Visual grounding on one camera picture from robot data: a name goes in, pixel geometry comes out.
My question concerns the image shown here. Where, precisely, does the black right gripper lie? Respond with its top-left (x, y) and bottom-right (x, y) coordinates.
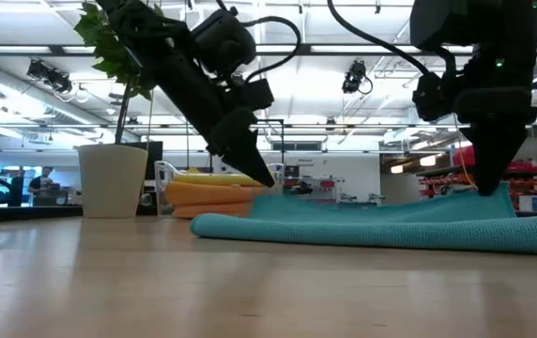
top-left (453, 58), bottom-right (537, 198)

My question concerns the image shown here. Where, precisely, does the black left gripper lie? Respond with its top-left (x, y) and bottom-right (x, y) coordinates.
top-left (155, 44), bottom-right (277, 189)

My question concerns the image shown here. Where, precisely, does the blue microfiber towel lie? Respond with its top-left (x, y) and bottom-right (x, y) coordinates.
top-left (190, 182), bottom-right (537, 257)

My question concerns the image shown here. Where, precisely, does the shelf with red bins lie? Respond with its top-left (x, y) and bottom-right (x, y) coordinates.
top-left (416, 144), bottom-right (537, 211)

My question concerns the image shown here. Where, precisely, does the clear plastic bin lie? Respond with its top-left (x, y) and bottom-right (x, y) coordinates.
top-left (154, 160), bottom-right (285, 219)

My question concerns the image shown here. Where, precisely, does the white plant pot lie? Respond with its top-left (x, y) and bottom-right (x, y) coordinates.
top-left (76, 143), bottom-right (151, 220)

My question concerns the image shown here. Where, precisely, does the green leafy plant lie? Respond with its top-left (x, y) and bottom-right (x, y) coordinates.
top-left (73, 0), bottom-right (169, 145)

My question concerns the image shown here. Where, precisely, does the person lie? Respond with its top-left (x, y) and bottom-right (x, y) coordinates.
top-left (27, 165), bottom-right (57, 196)
top-left (8, 176), bottom-right (25, 207)

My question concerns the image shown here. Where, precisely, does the yellow hanging cable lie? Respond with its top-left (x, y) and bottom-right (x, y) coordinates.
top-left (455, 126), bottom-right (481, 192)

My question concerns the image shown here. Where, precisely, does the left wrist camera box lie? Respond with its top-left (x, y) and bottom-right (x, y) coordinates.
top-left (230, 78), bottom-right (276, 113)

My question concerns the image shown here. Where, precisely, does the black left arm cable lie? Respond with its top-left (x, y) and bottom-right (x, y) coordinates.
top-left (215, 0), bottom-right (303, 86)

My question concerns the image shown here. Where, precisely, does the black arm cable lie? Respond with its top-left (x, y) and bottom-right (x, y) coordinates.
top-left (326, 0), bottom-right (433, 77)
top-left (215, 0), bottom-right (303, 86)

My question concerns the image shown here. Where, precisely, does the black ceiling camera with cable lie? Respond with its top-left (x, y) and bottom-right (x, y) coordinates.
top-left (342, 59), bottom-right (374, 95)

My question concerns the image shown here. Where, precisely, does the black overhead frame bar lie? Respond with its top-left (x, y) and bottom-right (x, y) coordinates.
top-left (0, 43), bottom-right (537, 57)

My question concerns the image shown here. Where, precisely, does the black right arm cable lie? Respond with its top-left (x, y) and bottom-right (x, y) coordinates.
top-left (326, 0), bottom-right (433, 77)

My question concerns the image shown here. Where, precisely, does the black ceiling camera cluster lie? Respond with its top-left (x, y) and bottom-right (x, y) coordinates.
top-left (26, 58), bottom-right (73, 94)

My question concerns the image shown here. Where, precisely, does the black aluminium table frame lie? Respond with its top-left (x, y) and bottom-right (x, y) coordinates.
top-left (0, 205), bottom-right (537, 225)

